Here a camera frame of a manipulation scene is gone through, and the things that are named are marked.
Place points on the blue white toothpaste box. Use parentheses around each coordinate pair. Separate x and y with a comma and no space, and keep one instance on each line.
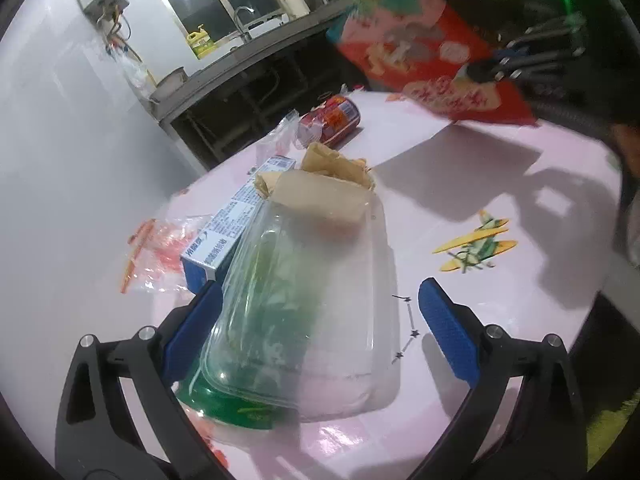
(227,225)

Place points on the orange clear plastic wrapper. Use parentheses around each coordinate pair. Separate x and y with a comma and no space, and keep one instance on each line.
(155,250)

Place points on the hanging clear plastic bag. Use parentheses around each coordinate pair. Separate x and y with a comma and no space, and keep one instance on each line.
(135,72)

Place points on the wall electrical box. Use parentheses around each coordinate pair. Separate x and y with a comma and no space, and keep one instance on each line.
(106,5)

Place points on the clear plastic bottle green label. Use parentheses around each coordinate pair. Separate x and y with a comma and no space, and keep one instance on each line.
(225,407)

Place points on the small clear plastic wrapper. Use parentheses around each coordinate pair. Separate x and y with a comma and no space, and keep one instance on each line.
(277,135)

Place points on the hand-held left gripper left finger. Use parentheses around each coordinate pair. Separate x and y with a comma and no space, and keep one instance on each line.
(192,320)

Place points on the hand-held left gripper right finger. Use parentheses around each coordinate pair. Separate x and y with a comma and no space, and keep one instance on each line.
(447,330)

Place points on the concrete kitchen counter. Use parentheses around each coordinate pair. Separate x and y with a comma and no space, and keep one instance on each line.
(250,85)

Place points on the red printed tin can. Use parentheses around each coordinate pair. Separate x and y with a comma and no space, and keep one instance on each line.
(332,117)

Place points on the clear plastic clamshell container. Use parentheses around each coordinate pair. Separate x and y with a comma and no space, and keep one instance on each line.
(320,300)

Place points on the brown bowl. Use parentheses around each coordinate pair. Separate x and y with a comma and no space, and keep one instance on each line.
(170,82)

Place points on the yellow detergent bottle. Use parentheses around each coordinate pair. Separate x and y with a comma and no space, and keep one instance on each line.
(201,42)

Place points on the red printed snack bag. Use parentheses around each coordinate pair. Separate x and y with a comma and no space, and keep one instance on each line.
(410,35)

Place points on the metal sink faucet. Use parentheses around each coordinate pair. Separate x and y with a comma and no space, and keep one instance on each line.
(241,20)

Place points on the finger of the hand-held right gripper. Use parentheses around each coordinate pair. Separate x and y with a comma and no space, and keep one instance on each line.
(530,67)
(545,31)

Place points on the white kettle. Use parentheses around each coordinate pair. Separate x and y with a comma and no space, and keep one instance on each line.
(292,2)

